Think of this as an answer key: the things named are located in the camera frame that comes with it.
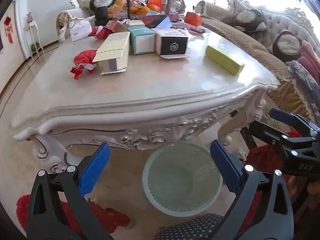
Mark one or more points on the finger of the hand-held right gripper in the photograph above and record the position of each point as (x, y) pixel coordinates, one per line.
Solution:
(265, 132)
(282, 116)

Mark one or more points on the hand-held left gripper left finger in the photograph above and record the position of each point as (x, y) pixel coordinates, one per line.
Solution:
(95, 170)

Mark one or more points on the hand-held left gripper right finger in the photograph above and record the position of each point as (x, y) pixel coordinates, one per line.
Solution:
(225, 166)

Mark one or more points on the green ribbed plastic wastebasket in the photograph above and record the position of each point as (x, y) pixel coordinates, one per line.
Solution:
(182, 180)

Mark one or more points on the red floor mat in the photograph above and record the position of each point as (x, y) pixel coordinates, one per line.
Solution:
(105, 215)
(265, 157)

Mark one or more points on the grey patterned blanket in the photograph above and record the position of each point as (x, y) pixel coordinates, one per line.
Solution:
(306, 82)

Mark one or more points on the folded pink cloth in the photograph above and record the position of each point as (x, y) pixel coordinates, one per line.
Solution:
(310, 57)

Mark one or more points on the dark star-patterned stool cushion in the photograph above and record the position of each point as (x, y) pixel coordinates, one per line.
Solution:
(190, 226)

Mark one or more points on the ornate white coffee table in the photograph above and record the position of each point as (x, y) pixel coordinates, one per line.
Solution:
(155, 132)

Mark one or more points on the yellow-green carton box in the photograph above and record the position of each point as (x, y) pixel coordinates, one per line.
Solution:
(222, 58)

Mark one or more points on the sofa with brown cover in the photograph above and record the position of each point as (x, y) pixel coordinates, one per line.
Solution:
(240, 40)

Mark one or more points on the crumpled red plastic wrapper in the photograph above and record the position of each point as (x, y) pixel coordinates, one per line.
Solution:
(101, 32)
(83, 61)

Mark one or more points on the long cream carton box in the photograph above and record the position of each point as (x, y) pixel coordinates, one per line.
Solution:
(113, 47)

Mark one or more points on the pink and black carton box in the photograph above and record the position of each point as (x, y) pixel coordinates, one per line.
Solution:
(172, 42)

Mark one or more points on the teal and white carton box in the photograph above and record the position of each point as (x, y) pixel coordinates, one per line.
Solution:
(141, 38)

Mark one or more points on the white tissue pack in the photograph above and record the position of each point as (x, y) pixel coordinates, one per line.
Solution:
(80, 31)

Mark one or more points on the white side table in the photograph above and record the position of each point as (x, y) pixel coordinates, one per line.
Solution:
(32, 35)

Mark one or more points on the small cream box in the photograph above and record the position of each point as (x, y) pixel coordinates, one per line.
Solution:
(136, 23)

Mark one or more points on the dark box with blue face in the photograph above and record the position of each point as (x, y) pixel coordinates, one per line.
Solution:
(156, 21)

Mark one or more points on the black speaker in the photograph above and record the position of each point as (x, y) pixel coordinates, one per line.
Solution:
(101, 13)

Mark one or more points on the ornate white tufted sofa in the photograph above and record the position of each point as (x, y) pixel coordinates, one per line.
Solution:
(82, 7)

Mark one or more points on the orange fruit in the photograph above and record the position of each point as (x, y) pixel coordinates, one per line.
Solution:
(153, 7)
(143, 10)
(133, 10)

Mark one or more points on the small purple vase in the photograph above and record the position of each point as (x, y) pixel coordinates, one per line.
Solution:
(29, 17)

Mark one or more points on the yellow-orange plastic bag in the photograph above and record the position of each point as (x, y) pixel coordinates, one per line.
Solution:
(118, 3)

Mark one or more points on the black phone stand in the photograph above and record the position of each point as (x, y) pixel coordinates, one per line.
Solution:
(128, 0)

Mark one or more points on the red wall decoration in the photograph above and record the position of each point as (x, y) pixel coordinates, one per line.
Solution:
(8, 28)

